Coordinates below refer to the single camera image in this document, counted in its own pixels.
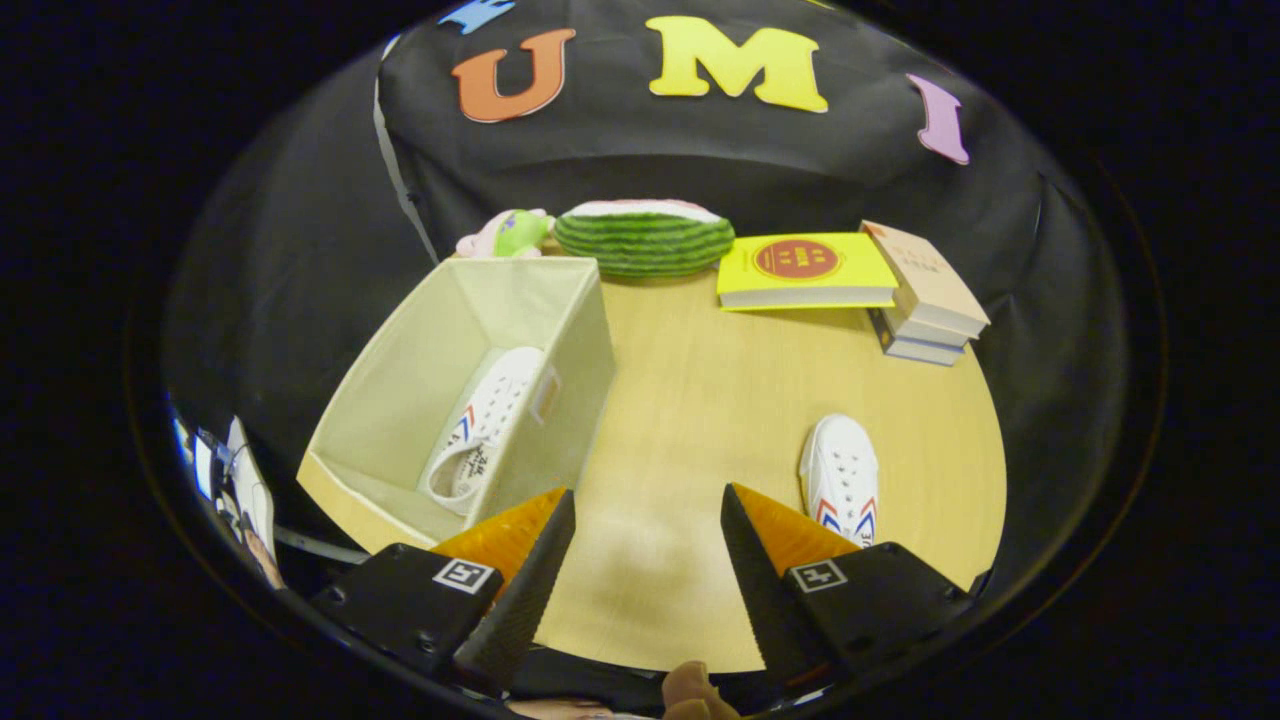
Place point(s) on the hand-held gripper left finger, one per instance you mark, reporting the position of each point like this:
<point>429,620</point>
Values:
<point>520,600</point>

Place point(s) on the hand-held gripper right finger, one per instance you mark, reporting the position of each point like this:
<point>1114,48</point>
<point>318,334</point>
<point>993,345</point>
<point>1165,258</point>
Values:
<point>770,600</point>

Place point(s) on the white canvas shoe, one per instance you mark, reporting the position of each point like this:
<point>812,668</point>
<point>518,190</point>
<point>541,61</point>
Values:
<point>840,465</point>
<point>492,405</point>

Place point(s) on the beige fabric storage box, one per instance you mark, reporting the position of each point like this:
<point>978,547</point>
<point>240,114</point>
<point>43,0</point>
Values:
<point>400,380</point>

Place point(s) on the dark grey book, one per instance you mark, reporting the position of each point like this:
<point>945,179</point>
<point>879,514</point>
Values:
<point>920,351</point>

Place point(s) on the white-edged thin book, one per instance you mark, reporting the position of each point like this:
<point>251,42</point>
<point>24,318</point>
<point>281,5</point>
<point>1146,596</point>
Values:
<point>935,335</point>

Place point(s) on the yellow book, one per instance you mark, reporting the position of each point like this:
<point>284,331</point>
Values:
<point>805,265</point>

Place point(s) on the tan book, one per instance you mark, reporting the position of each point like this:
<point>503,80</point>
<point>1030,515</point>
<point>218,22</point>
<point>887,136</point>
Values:
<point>925,275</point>

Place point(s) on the pink and green plush toy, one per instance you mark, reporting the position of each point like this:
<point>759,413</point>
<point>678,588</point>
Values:
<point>510,235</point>

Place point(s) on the watermelon slice plush toy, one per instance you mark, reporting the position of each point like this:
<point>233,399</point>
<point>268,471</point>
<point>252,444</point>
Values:
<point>645,245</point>

